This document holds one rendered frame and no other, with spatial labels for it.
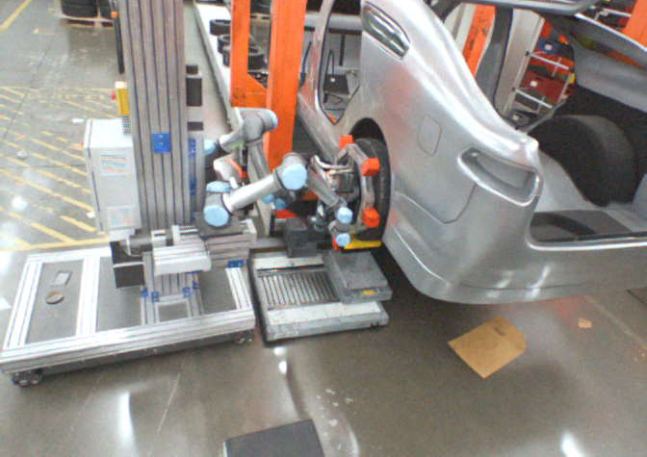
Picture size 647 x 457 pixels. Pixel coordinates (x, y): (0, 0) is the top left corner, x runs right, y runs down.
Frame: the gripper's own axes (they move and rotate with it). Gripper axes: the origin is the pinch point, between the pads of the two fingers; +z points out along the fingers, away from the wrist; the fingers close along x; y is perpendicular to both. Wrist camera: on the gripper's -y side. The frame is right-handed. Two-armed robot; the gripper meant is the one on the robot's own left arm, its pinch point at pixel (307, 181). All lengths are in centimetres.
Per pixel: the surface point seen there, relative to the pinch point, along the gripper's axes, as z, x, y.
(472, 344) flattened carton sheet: 15, 131, 82
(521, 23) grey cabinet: 493, 51, -68
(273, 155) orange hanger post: 5.9, -30.8, -6.1
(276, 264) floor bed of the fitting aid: -3, -15, 75
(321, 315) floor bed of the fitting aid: -29, 37, 75
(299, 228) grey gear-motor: 5.9, -4.0, 42.7
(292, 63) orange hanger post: 10, -26, -67
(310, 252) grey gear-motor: 24, -1, 74
